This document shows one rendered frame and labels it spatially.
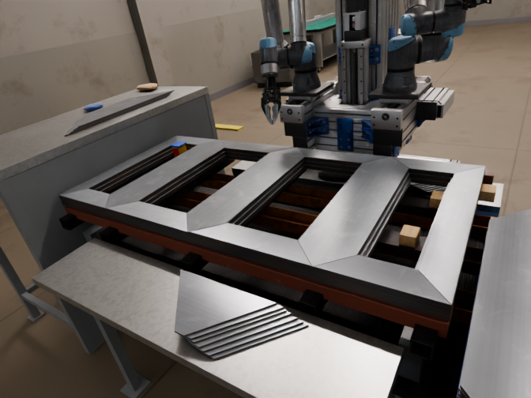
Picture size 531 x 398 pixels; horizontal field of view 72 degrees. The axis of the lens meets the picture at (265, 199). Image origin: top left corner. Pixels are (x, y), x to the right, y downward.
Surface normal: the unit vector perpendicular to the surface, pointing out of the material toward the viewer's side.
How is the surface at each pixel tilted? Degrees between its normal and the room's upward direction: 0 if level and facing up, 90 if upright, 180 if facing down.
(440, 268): 0
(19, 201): 90
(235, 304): 0
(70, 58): 90
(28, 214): 90
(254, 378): 0
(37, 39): 90
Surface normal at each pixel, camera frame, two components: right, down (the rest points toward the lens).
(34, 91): 0.82, 0.18
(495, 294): -0.13, -0.87
